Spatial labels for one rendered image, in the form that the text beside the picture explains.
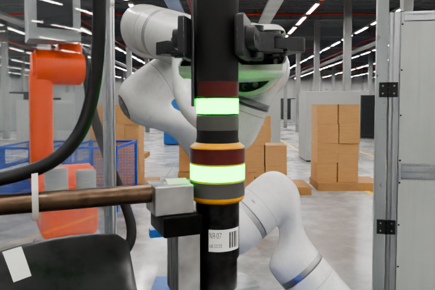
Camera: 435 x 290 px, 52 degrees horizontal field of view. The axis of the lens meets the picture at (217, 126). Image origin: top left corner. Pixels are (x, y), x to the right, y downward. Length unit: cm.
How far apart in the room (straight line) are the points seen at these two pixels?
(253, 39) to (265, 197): 75
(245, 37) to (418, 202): 193
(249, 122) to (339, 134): 801
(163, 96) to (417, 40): 146
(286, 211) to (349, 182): 765
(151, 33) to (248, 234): 52
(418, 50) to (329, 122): 641
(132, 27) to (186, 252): 56
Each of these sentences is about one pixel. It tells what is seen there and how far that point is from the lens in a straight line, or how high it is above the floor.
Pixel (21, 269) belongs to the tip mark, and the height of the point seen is 143.
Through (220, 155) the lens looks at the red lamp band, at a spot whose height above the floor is 154.
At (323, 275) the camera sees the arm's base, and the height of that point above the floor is 119.
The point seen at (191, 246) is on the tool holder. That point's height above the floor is 148.
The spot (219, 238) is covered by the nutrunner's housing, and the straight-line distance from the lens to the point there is 35.
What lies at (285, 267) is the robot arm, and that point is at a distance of 108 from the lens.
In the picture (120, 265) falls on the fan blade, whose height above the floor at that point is 142.
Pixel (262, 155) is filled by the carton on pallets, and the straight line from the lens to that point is 794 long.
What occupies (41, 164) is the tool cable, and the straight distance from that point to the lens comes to 33.
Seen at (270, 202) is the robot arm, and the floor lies 135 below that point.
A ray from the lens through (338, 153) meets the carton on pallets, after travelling 863.
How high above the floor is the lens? 158
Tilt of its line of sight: 3 degrees down
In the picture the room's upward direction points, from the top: straight up
